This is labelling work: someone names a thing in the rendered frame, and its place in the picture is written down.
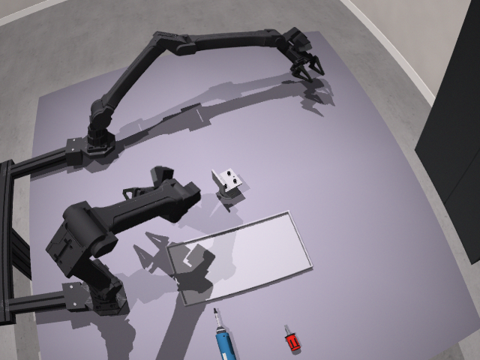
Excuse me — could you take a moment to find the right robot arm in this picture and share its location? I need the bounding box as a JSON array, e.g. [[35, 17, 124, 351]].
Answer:
[[46, 166, 201, 311]]

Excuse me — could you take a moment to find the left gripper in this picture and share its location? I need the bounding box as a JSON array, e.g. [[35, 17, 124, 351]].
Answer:
[[286, 51, 325, 83]]

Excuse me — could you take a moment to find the dark grey cylinder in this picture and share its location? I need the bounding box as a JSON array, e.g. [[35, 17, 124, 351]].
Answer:
[[219, 187, 238, 200]]

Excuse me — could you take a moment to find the red-handled screwdriver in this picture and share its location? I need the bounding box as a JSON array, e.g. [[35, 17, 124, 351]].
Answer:
[[285, 326, 301, 351]]

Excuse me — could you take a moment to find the blue electric screwdriver barrel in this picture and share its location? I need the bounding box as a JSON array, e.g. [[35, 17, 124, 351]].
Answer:
[[215, 313, 236, 360]]

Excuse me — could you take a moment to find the white shallow rectangular tray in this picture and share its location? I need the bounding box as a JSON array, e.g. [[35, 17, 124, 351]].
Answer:
[[165, 210, 313, 307]]

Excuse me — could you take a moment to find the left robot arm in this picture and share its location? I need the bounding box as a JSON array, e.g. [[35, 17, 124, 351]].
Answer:
[[87, 27, 312, 153]]

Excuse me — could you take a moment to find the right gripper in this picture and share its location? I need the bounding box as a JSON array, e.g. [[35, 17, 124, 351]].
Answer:
[[122, 187, 158, 200]]

